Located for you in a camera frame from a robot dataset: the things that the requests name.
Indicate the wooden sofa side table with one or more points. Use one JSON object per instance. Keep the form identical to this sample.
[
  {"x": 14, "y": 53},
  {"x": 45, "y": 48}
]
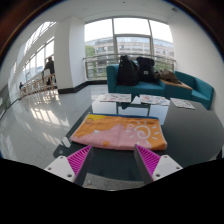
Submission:
[{"x": 178, "y": 85}]

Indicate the teal sofa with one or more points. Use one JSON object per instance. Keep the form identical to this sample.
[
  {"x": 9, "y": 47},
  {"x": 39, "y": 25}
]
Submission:
[{"x": 146, "y": 88}]

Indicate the black backpack with light patch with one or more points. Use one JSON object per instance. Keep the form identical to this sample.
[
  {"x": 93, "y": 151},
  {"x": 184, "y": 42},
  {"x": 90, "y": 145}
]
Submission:
[{"x": 146, "y": 70}]

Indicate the brown jacket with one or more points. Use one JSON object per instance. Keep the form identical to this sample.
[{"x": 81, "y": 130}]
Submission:
[{"x": 167, "y": 76}]

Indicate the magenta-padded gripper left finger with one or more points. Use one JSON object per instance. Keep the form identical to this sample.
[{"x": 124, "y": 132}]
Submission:
[{"x": 78, "y": 161}]

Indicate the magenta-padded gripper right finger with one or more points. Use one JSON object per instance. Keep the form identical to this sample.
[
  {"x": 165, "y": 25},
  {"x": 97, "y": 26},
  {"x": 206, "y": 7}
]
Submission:
[{"x": 148, "y": 160}]

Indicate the orange pink yellow printed towel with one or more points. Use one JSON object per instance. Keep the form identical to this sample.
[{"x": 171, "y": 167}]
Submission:
[{"x": 120, "y": 133}]

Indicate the person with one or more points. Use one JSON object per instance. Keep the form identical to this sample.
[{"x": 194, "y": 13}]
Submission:
[{"x": 50, "y": 68}]

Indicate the printed paper sheet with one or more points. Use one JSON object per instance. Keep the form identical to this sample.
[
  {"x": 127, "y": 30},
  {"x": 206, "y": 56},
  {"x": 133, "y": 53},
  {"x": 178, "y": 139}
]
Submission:
[
  {"x": 115, "y": 97},
  {"x": 154, "y": 99},
  {"x": 182, "y": 103}
]

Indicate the row of wooden chairs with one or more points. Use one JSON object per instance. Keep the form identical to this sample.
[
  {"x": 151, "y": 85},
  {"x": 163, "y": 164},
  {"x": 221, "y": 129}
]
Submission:
[{"x": 35, "y": 84}]

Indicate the metal window railing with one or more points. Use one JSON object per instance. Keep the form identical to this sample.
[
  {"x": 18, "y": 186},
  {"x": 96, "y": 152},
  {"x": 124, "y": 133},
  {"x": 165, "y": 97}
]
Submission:
[{"x": 100, "y": 59}]

